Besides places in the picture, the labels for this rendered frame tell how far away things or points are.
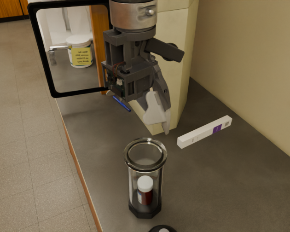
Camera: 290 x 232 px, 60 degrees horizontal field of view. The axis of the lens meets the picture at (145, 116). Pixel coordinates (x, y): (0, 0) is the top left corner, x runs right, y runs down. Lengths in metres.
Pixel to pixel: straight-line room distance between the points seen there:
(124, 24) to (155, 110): 0.16
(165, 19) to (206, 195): 0.55
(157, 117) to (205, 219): 0.42
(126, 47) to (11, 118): 2.57
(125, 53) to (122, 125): 0.67
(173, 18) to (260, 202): 0.61
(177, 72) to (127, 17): 0.52
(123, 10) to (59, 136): 2.18
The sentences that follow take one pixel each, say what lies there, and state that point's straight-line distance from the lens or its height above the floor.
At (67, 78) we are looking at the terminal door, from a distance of 1.14.
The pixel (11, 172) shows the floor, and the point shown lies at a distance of 2.35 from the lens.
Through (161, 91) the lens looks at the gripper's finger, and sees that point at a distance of 0.46.
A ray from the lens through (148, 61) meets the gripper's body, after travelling 0.46.
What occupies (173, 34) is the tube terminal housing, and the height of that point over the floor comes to 1.34.
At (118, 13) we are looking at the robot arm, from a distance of 0.41.
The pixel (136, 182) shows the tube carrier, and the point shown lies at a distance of 0.66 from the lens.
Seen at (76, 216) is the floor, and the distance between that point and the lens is 1.94.
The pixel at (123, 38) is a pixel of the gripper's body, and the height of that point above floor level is 1.48.
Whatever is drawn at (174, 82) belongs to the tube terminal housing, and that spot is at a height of 1.16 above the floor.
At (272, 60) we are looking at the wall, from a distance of 1.04.
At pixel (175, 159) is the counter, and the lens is 0.93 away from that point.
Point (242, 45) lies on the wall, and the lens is 1.13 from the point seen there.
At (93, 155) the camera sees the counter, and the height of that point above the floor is 0.94.
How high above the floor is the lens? 1.62
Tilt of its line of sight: 38 degrees down
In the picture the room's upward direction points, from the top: straight up
